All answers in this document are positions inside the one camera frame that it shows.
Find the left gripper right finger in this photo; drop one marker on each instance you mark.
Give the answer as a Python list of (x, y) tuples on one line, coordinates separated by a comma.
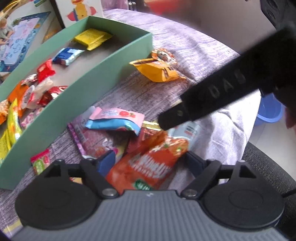
[(205, 173)]

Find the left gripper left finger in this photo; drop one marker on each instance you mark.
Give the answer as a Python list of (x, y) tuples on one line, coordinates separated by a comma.
[(95, 172)]

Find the pink blue candy packet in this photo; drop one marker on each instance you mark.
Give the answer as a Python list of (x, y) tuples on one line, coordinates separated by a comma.
[(115, 119)]

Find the orange red chip bag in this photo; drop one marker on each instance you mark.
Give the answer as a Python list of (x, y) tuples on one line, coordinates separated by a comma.
[(147, 167)]

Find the red small snack packet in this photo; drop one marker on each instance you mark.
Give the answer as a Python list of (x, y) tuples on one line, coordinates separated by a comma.
[(45, 70)]

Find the blue white snack packet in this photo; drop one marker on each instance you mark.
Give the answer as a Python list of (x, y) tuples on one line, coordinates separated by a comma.
[(66, 56)]

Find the pink flower pattern packet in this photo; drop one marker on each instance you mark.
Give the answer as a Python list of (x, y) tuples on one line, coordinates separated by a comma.
[(31, 117)]

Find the red transparent snack bag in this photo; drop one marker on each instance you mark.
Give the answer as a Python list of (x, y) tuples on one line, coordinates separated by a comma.
[(51, 94)]

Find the green yellow snack packet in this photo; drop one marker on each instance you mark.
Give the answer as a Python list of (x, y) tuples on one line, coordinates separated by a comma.
[(14, 128)]

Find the orange Winsun snack packet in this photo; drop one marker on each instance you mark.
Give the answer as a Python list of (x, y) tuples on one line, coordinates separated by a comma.
[(18, 93)]

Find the orange noodle snack packet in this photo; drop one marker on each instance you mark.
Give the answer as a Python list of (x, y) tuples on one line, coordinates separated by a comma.
[(4, 108)]

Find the purple snack packet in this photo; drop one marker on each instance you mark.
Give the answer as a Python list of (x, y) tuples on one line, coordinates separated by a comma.
[(93, 143)]

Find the purple knitted blanket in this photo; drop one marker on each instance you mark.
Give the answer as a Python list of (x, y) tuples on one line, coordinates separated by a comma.
[(197, 54)]

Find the silver white sachet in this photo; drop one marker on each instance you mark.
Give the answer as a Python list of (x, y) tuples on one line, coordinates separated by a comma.
[(188, 130)]

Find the blue plastic bucket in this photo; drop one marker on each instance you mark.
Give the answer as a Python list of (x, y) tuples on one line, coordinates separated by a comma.
[(270, 110)]

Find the small green red candy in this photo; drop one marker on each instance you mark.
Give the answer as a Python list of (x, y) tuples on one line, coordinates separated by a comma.
[(40, 161)]

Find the black office chair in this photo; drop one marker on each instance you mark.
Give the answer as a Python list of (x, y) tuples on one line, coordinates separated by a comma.
[(280, 180)]

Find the green cardboard tray box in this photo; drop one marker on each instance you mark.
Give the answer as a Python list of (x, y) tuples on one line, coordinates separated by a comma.
[(87, 82)]

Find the clear wrapped candy packet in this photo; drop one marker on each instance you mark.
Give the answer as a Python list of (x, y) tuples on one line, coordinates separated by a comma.
[(34, 93)]

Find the yellow orange chocolate packet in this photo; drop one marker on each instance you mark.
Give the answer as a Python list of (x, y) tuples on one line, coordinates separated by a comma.
[(160, 67)]

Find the white duck toy box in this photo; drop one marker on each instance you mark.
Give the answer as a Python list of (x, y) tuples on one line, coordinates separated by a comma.
[(71, 11)]

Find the kids play mat box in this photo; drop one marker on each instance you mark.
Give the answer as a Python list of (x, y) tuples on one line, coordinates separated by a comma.
[(34, 22)]

